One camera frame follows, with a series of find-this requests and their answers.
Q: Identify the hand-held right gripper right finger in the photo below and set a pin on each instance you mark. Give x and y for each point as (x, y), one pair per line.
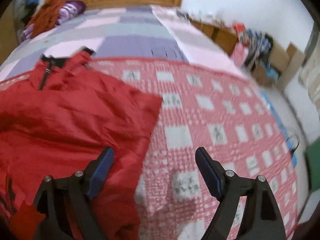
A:
(207, 172)

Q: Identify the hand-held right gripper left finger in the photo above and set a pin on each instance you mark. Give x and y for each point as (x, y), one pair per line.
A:
(102, 172)

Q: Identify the red and black jacket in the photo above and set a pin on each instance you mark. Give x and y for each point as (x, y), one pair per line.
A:
(62, 120)

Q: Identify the pile of clothes on bed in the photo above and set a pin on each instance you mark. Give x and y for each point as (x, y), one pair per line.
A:
(72, 8)

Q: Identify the red checked mat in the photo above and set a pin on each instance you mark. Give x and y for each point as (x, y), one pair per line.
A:
(200, 105)

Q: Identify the green board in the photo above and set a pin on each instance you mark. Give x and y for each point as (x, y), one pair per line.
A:
(313, 165)

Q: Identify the small cardboard box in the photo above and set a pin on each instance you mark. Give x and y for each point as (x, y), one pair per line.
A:
(261, 75)

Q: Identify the pink plush bag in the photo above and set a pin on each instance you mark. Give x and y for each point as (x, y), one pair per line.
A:
(240, 52)

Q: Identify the low wooden cabinet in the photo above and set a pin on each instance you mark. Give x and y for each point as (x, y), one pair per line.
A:
(222, 40)

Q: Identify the pale patterned cloth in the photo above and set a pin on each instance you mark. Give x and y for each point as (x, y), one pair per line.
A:
(310, 80)

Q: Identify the large cardboard box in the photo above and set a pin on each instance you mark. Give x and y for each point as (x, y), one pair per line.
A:
(282, 55)

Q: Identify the blue plaid clothing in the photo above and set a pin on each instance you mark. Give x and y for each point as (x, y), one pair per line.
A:
(257, 40)

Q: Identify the bed with patchwork quilt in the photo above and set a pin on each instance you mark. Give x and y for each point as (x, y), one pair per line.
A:
(130, 30)

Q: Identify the red box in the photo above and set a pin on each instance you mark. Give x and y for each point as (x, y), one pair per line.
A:
(239, 27)

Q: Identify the orange-brown garment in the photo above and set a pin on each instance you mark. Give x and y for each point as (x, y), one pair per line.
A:
(47, 15)

